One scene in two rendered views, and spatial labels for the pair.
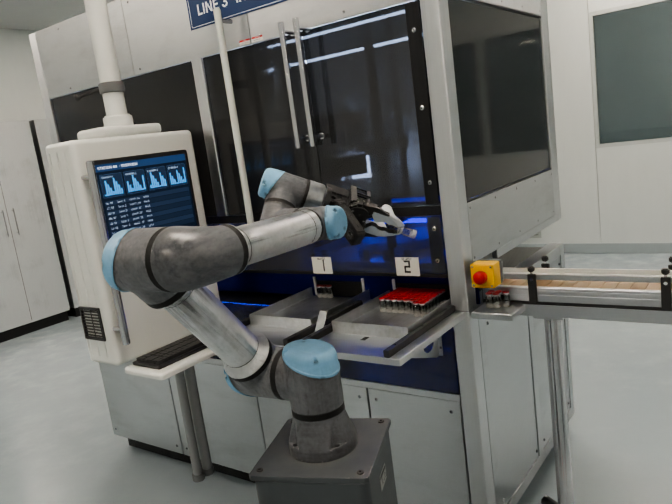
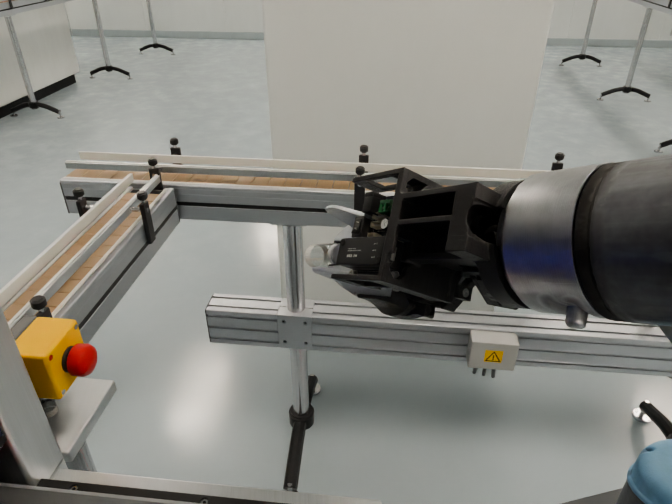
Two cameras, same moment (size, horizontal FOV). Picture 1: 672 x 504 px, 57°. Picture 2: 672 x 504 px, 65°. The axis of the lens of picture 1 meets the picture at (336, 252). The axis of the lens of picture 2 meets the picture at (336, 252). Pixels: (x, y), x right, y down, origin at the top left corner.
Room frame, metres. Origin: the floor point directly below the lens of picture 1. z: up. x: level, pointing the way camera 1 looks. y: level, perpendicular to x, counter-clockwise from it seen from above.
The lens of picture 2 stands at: (1.73, 0.18, 1.45)
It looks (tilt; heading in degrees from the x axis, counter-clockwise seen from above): 32 degrees down; 239
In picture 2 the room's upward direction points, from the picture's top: straight up
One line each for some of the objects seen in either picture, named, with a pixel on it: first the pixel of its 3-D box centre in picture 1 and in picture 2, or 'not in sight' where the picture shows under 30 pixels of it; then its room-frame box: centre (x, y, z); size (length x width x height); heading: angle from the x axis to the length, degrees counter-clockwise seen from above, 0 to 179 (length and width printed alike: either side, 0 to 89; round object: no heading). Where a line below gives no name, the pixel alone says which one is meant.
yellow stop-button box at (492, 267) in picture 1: (486, 273); (43, 356); (1.79, -0.44, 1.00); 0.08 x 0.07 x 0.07; 143
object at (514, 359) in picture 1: (317, 356); not in sight; (2.82, 0.15, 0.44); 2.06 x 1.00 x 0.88; 53
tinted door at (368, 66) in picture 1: (368, 114); not in sight; (1.98, -0.16, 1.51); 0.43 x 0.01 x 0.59; 53
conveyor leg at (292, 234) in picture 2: not in sight; (297, 332); (1.23, -0.89, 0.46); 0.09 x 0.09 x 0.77; 53
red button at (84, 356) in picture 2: (480, 277); (78, 359); (1.75, -0.41, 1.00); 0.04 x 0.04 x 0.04; 53
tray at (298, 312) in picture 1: (311, 306); not in sight; (2.05, 0.11, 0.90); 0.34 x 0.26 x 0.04; 143
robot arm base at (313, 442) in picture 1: (320, 424); not in sight; (1.27, 0.08, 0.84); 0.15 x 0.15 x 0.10
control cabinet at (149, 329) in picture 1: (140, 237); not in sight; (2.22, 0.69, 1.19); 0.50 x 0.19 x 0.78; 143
